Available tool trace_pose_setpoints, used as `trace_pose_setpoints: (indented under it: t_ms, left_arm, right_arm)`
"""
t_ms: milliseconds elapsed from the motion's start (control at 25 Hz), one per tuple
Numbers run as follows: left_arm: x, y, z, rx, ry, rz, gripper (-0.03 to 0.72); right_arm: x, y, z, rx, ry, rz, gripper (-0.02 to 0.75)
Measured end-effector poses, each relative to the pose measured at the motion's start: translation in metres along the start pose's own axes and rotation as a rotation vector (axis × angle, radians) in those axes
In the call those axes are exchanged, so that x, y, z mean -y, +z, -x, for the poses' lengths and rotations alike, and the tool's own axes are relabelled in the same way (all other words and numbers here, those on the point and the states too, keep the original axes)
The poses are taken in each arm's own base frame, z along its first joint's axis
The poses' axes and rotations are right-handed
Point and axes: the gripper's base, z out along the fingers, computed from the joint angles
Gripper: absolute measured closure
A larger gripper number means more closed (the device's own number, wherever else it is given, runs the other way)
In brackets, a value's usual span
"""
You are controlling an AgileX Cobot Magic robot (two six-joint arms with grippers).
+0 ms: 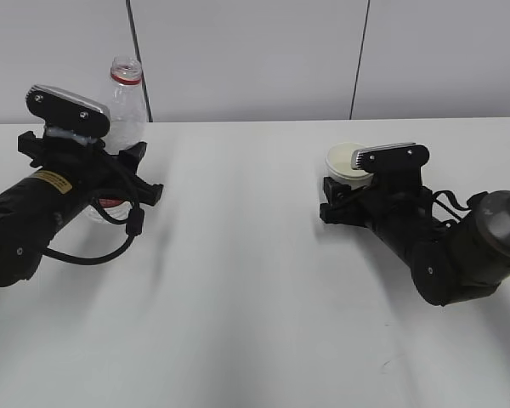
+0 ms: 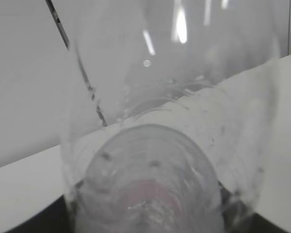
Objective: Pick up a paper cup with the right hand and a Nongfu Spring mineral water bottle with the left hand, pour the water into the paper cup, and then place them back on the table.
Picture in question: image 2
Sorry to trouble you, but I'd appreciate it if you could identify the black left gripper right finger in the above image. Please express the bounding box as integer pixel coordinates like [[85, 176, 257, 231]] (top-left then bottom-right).
[[220, 186, 291, 233]]

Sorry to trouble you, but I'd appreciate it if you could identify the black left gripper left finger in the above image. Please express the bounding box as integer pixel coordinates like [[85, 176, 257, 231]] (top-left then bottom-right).
[[7, 195, 70, 233]]

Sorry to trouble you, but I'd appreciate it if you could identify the clear water bottle red label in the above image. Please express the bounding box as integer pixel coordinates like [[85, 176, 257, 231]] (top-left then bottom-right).
[[61, 0, 278, 233]]

